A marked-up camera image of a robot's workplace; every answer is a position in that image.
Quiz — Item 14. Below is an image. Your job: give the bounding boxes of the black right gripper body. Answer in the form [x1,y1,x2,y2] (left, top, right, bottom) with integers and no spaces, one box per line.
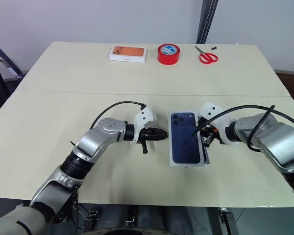
[198,117,222,147]

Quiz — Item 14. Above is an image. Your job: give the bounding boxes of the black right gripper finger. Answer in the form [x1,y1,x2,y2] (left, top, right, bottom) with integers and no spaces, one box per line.
[191,119,204,138]
[202,134,213,148]

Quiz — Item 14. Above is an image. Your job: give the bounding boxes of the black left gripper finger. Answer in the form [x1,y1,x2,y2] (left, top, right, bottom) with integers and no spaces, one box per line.
[149,134,169,142]
[149,128,169,136]

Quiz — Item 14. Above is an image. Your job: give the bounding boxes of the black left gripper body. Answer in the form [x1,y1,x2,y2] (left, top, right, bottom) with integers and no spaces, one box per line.
[136,127,154,154]

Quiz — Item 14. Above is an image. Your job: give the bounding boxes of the blue phone box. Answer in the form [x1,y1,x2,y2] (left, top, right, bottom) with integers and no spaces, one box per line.
[168,110,206,169]

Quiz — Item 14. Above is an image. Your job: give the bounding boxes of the orange print phone box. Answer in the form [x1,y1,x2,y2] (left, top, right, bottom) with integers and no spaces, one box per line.
[109,45,147,64]

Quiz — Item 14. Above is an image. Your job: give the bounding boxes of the red tape roll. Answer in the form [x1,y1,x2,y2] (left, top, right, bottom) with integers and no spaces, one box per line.
[157,43,181,66]

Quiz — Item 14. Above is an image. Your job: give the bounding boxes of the metal table leg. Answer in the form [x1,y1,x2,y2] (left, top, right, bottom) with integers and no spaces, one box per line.
[217,207,241,235]

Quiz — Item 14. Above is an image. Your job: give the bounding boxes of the dark metal pole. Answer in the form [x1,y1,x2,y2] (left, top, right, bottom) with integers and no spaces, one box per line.
[196,0,219,44]

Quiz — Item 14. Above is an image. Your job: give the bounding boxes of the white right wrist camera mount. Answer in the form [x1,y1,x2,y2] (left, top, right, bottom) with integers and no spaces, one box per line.
[197,101,237,146]

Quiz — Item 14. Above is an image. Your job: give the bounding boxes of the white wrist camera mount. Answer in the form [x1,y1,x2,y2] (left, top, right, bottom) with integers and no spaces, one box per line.
[133,105,158,129]
[197,101,237,146]

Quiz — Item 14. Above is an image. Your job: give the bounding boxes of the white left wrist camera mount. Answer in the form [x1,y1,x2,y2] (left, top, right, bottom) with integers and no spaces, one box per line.
[133,105,158,129]

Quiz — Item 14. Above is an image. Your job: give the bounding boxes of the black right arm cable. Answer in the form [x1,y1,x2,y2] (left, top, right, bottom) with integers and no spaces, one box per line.
[198,104,285,154]

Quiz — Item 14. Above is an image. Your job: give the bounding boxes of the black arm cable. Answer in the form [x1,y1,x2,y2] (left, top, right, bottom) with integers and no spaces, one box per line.
[89,101,147,130]
[198,104,285,154]

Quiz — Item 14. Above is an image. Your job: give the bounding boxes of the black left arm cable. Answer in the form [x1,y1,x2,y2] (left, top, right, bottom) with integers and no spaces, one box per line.
[89,101,147,130]

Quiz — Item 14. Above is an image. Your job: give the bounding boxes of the red handled scissors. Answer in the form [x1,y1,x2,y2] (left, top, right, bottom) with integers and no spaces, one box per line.
[195,46,219,65]

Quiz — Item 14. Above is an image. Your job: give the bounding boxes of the dark blue frame bar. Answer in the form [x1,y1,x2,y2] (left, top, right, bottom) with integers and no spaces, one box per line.
[0,37,27,79]

